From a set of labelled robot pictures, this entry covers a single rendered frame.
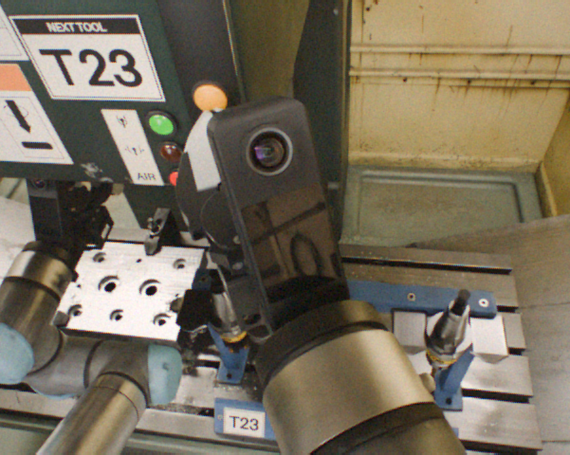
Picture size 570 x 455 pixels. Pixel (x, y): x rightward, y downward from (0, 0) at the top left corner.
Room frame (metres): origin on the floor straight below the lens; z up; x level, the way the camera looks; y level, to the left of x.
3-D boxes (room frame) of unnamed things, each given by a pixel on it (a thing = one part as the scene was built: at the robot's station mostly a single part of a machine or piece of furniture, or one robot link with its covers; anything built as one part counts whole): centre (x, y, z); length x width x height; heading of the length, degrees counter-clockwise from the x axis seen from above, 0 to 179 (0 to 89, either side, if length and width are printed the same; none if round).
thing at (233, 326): (0.39, 0.10, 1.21); 0.06 x 0.06 x 0.03
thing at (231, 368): (0.45, 0.14, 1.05); 0.10 x 0.05 x 0.30; 166
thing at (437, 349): (0.30, -0.22, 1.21); 0.06 x 0.06 x 0.03
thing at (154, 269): (0.62, 0.36, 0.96); 0.29 x 0.23 x 0.05; 76
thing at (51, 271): (0.39, 0.33, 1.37); 0.08 x 0.05 x 0.08; 76
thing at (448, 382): (0.34, -0.28, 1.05); 0.10 x 0.05 x 0.30; 166
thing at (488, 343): (0.29, -0.27, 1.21); 0.07 x 0.05 x 0.01; 166
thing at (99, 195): (0.52, 0.27, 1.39); 0.09 x 0.05 x 0.02; 153
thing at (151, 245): (0.76, 0.30, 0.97); 0.13 x 0.03 x 0.15; 166
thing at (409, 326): (0.32, -0.16, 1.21); 0.07 x 0.05 x 0.01; 166
